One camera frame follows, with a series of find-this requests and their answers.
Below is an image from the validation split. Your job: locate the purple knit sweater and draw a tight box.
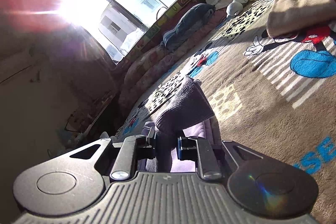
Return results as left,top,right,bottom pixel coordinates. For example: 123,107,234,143
138,76,214,173

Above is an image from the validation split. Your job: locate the Mickey Mouse brown blanket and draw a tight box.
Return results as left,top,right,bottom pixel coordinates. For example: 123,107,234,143
117,0,335,223

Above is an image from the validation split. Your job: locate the blue folded blanket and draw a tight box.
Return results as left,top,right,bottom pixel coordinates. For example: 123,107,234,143
160,3,215,52

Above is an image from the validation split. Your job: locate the white plush toy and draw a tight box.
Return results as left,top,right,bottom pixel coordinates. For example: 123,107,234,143
226,0,249,17

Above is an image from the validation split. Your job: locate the beige folded garment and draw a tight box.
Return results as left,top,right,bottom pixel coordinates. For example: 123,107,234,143
266,0,335,38

